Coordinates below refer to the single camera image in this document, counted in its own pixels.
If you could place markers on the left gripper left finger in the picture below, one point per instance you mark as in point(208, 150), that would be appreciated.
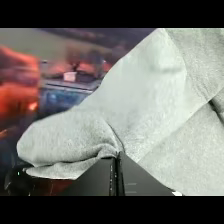
point(98, 181)

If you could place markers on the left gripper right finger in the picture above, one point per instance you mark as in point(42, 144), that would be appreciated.
point(140, 183)

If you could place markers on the grey T-shirt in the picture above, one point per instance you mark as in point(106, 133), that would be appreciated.
point(150, 110)

